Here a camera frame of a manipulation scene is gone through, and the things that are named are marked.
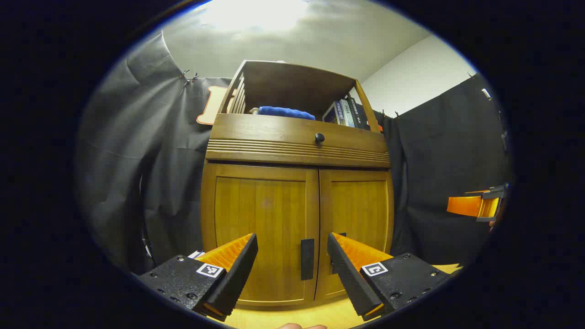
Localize grey book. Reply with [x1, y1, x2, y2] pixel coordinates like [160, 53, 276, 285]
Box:
[323, 101, 341, 124]

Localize wooden cabinet drawer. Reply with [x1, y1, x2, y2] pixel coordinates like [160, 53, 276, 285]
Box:
[207, 113, 391, 169]

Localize wooden cabinet door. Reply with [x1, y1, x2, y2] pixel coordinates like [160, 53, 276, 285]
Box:
[315, 169, 394, 302]
[201, 164, 319, 306]

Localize white book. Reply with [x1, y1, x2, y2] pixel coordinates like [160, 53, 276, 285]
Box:
[336, 100, 356, 127]

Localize blue folded towel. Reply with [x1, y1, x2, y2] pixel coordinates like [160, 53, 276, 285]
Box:
[258, 106, 316, 121]

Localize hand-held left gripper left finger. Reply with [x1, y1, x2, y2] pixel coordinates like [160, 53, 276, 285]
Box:
[137, 233, 259, 322]

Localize wooden double-door shoe cabinet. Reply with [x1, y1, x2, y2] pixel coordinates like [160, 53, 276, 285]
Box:
[200, 59, 394, 308]

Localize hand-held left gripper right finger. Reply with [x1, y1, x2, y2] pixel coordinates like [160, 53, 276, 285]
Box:
[327, 232, 451, 321]

